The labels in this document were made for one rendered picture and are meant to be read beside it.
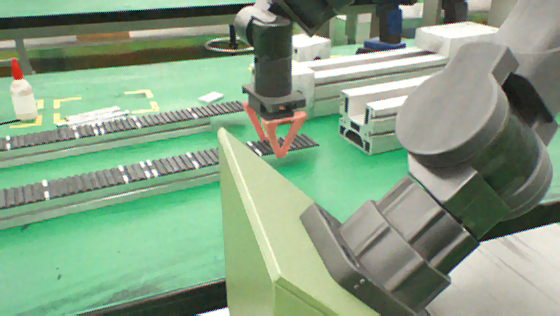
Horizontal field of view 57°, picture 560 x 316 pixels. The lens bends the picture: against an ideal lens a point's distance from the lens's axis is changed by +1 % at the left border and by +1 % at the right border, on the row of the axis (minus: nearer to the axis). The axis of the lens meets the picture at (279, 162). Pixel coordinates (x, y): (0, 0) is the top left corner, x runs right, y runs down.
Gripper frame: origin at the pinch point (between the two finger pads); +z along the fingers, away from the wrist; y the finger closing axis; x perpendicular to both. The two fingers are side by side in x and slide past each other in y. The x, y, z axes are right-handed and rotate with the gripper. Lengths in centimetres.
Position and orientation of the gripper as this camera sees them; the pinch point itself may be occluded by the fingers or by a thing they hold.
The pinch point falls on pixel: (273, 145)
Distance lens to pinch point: 81.0
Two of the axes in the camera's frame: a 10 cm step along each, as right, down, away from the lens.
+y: -4.4, -4.0, 8.0
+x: -9.0, 2.0, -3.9
